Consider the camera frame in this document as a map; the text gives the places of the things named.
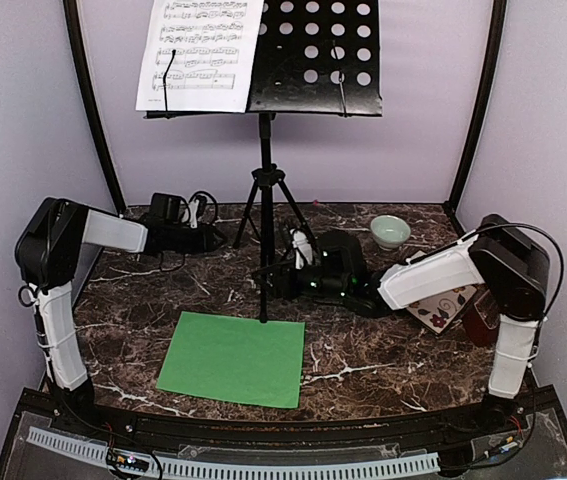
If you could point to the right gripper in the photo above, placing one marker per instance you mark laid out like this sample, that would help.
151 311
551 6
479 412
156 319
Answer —
282 277

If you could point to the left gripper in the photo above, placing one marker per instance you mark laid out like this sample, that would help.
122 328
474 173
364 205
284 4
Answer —
208 241

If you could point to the green paper sheet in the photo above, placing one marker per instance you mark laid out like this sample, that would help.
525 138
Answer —
236 360

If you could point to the white sheet music paper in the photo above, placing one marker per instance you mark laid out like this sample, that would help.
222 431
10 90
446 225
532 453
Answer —
199 56

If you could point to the dark red wooden metronome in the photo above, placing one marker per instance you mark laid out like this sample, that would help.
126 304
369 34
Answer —
481 319

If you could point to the black music stand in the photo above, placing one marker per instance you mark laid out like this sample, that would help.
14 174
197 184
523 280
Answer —
311 57

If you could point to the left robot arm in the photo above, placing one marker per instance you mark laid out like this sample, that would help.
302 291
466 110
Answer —
47 255

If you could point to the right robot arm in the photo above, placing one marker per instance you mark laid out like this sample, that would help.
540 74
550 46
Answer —
498 255

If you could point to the pale green ceramic bowl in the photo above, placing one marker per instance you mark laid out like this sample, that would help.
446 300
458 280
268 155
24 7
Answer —
389 232

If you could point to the square floral plate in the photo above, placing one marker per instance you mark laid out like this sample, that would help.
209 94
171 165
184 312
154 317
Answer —
438 312

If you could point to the small circuit board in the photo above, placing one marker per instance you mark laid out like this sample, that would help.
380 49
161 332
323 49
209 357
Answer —
128 463

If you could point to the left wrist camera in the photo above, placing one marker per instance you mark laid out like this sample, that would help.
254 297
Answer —
195 210

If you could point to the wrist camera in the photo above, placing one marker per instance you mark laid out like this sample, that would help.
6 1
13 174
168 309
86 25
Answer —
195 210
304 253

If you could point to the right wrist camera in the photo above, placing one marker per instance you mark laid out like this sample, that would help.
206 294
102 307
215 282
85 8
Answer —
304 253

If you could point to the white slotted cable duct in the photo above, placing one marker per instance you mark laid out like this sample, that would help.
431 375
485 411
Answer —
210 463

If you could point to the black front rail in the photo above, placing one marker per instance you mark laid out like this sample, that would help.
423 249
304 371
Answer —
449 428

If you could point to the left black frame post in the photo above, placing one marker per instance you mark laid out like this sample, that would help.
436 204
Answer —
82 71

